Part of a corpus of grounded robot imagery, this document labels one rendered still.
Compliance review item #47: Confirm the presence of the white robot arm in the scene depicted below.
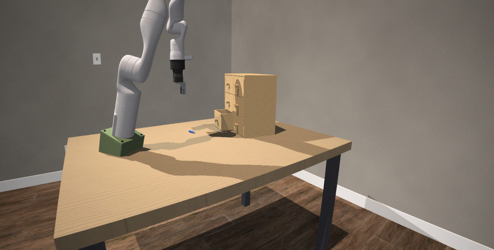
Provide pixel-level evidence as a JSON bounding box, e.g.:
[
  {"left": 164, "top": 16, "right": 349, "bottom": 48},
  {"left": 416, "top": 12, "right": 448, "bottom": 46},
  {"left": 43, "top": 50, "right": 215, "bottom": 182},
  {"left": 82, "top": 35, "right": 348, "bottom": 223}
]
[{"left": 112, "top": 0, "right": 188, "bottom": 138}]

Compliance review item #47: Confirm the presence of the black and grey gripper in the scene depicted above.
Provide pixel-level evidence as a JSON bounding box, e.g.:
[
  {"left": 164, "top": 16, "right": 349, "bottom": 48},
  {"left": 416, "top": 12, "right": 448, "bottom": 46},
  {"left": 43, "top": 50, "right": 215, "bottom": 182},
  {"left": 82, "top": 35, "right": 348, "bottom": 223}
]
[{"left": 170, "top": 50, "right": 193, "bottom": 95}]

